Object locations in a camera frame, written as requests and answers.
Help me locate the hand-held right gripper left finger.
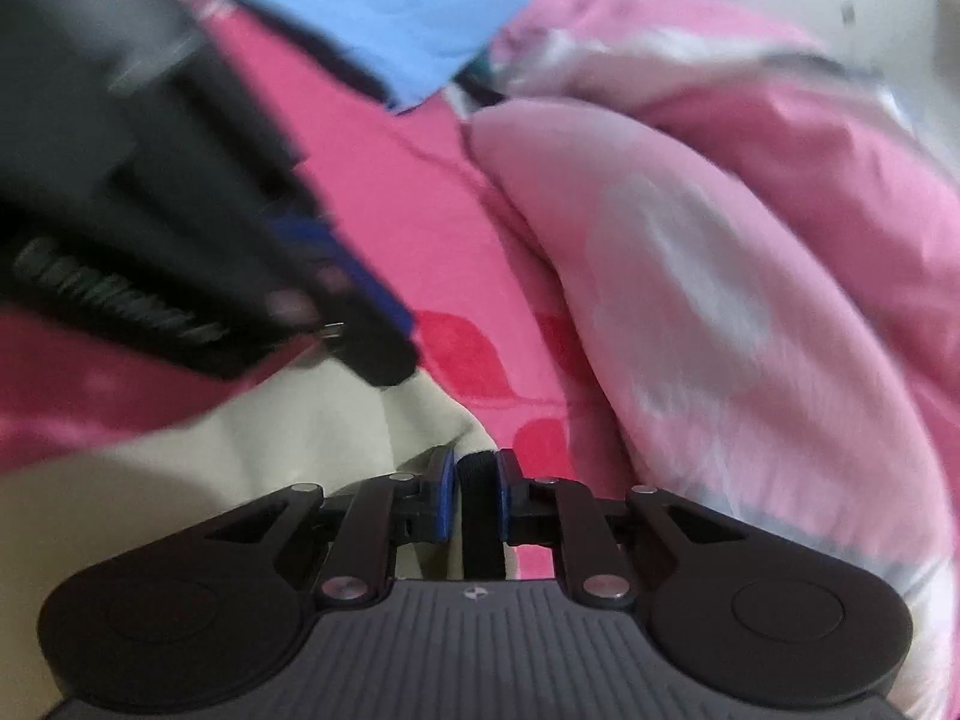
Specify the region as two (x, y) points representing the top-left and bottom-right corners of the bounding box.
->
(206, 448), (458, 605)

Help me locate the pink floral duvet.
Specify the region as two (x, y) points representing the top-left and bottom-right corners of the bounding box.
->
(461, 0), (960, 720)

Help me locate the blue cloth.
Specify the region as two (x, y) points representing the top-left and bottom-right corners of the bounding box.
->
(180, 0), (560, 115)

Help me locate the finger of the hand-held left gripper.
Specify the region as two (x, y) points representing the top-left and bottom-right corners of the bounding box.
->
(266, 211), (419, 391)

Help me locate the pink flower-print blanket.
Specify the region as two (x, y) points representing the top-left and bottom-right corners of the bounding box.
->
(0, 0), (638, 481)

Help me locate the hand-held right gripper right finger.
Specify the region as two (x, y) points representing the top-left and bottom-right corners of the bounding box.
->
(495, 450), (747, 607)

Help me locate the beige zip jacket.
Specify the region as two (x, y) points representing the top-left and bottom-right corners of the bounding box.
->
(0, 367), (526, 586)

